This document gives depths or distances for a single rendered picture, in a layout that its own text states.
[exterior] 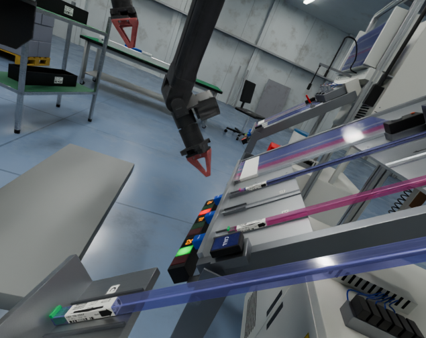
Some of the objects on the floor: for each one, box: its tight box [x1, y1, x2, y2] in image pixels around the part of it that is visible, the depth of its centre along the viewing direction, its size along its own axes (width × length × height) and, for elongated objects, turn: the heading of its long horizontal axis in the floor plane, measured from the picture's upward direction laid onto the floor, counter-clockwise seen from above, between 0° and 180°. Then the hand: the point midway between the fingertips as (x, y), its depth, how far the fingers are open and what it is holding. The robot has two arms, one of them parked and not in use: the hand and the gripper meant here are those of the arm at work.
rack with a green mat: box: [0, 1, 112, 134], centre depth 223 cm, size 46×91×110 cm, turn 125°
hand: (207, 173), depth 72 cm, fingers closed
